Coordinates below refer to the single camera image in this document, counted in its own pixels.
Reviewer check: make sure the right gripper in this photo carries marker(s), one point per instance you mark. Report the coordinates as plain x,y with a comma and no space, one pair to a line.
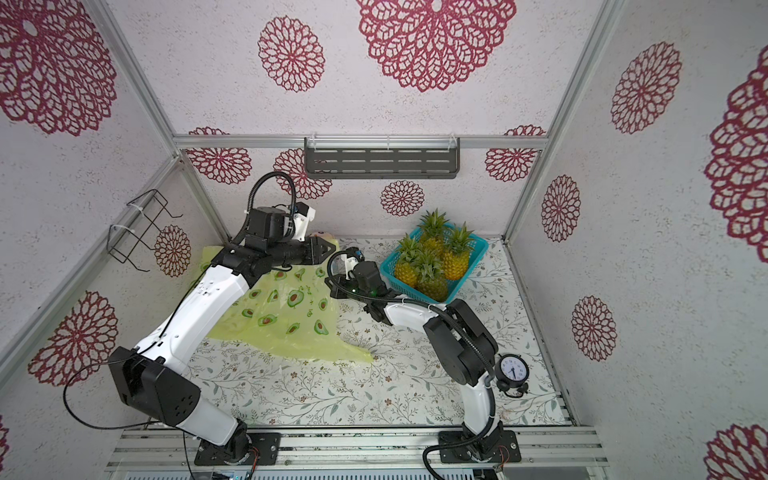
339,282

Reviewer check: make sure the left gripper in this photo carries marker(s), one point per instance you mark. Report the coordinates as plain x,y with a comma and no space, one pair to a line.
314,252

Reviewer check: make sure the pineapple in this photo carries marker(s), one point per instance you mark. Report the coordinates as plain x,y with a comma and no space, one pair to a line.
457,252
405,269
431,280
433,230

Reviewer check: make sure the green avocado plastic bag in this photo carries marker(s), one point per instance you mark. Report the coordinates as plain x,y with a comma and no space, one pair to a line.
289,314

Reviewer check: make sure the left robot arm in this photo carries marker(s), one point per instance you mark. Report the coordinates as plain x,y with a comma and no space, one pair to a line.
149,377

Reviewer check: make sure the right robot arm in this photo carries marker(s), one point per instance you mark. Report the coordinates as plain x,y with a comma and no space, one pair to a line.
464,347

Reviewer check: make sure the pink plush doll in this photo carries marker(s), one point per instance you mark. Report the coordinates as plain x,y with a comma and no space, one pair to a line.
326,236

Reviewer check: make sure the teal plastic basket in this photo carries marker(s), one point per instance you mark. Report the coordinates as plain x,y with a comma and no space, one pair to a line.
480,247

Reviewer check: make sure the small black alarm clock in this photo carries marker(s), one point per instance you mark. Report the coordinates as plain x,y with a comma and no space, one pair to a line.
512,374

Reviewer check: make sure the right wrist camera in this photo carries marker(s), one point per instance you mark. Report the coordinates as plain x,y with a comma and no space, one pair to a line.
352,257

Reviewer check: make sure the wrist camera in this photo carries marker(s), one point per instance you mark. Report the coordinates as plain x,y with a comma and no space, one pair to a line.
303,215
352,257

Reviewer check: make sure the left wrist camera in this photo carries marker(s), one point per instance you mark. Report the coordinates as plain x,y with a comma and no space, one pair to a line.
303,215

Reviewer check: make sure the grey metal wall shelf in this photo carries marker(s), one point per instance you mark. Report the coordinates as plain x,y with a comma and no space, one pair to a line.
379,159

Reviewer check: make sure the black wire wall rack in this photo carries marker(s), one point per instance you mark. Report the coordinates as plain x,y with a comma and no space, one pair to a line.
124,237

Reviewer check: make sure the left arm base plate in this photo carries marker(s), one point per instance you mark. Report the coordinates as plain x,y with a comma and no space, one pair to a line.
246,448

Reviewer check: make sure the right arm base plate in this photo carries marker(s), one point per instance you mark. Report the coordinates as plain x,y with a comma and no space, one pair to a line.
480,449

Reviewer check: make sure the aluminium front rail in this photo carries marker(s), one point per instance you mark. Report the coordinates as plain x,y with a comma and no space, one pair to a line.
158,451

